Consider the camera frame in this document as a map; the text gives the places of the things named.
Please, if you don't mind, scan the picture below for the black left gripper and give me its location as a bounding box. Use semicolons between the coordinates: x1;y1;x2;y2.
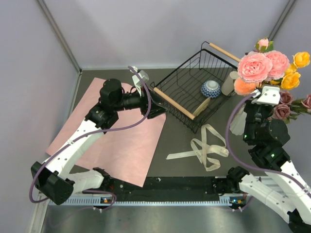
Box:
113;84;169;119

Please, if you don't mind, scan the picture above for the double pink rose stem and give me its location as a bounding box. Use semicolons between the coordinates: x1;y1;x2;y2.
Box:
234;78;259;96

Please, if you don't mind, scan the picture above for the mauve rose stem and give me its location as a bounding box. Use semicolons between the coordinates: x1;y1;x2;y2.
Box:
268;91;311;124

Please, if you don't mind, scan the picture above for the cream ribbon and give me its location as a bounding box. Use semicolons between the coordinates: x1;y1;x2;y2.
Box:
166;124;229;172

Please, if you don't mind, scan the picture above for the purple pink wrapping paper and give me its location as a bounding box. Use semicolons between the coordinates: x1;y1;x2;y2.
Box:
46;78;166;187

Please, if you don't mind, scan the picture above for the yellow flower stem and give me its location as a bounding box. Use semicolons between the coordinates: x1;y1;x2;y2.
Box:
269;51;311;90

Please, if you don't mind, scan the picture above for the small pink flower stem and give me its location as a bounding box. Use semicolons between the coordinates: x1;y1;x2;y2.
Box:
237;38;290;83

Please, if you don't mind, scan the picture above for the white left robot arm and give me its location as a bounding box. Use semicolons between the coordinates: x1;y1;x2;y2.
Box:
29;78;152;205

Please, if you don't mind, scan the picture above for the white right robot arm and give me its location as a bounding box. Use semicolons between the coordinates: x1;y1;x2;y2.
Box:
190;93;311;233

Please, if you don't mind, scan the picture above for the white ribbed vase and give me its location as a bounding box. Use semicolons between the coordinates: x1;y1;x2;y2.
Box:
229;107;247;135

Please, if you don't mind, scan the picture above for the wooden spatula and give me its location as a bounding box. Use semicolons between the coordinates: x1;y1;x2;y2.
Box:
193;97;210;117

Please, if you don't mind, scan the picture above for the beige cylindrical cup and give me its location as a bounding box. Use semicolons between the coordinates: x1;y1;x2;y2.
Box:
221;71;239;97

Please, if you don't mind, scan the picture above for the blue white patterned bowl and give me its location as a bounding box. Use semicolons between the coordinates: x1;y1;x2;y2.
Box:
201;80;221;99

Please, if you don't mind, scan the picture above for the near wooden basket handle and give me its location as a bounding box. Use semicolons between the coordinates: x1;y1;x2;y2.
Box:
154;87;195;120

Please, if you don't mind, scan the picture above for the wooden basket handle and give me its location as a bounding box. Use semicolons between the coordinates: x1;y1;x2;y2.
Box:
154;87;195;120
208;42;240;62

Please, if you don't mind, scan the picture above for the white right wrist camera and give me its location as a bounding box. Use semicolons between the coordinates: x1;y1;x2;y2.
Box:
252;85;280;106

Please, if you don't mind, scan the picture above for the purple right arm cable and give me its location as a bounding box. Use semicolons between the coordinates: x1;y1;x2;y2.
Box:
225;91;311;211

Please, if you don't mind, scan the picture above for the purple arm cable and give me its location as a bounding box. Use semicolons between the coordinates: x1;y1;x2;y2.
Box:
29;65;153;212
225;91;311;211

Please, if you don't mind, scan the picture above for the black wire basket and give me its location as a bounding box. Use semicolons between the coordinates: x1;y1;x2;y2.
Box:
151;41;238;133

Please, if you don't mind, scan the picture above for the far wooden basket handle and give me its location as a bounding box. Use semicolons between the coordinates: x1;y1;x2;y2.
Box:
208;42;240;62

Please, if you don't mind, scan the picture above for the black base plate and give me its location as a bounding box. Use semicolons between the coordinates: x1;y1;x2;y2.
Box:
106;176;257;202

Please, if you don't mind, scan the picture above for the aluminium corner post right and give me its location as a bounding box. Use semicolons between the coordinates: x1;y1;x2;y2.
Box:
268;0;297;41

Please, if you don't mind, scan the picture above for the aluminium corner post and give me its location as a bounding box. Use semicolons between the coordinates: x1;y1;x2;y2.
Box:
36;0;82;73
268;0;297;41

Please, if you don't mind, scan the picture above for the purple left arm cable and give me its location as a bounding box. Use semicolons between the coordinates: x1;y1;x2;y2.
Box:
29;65;153;212

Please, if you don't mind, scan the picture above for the aluminium corner post left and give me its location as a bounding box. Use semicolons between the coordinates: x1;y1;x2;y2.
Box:
36;0;82;73

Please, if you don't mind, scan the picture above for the aluminium front rail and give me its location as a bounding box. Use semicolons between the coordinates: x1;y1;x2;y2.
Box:
38;176;304;207

